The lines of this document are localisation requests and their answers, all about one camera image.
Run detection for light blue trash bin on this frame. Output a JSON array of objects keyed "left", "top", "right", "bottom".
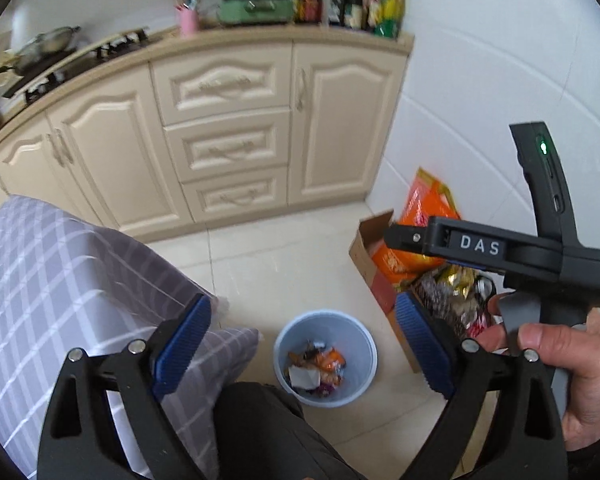
[{"left": 273, "top": 310, "right": 378, "bottom": 408}]

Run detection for right hand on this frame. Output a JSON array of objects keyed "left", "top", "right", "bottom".
[{"left": 471, "top": 292, "right": 600, "bottom": 453}]

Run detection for orange rice bag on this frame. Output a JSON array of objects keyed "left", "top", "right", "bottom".
[{"left": 372, "top": 168, "right": 460, "bottom": 290}]

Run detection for purple checked tablecloth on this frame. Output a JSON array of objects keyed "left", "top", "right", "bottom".
[{"left": 0, "top": 195, "right": 260, "bottom": 479}]

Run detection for dark trousers leg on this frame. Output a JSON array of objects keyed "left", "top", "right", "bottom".
[{"left": 213, "top": 382, "right": 363, "bottom": 480}]

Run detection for brown cardboard box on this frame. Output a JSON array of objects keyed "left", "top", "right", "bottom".
[{"left": 349, "top": 209, "right": 420, "bottom": 374}]

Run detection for green yellow bottles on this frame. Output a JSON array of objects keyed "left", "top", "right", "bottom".
[{"left": 363, "top": 0, "right": 406, "bottom": 40}]

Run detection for cream lower cabinets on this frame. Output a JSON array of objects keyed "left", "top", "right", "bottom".
[{"left": 0, "top": 26, "right": 414, "bottom": 242}]

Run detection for black gas hob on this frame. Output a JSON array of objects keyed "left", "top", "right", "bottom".
[{"left": 3, "top": 28, "right": 150, "bottom": 105}]

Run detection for green electric cooker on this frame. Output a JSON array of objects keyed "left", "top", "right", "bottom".
[{"left": 218, "top": 0, "right": 294, "bottom": 26}]

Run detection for pink utensil cup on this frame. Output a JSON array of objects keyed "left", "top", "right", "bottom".
[{"left": 178, "top": 6, "right": 199, "bottom": 37}]

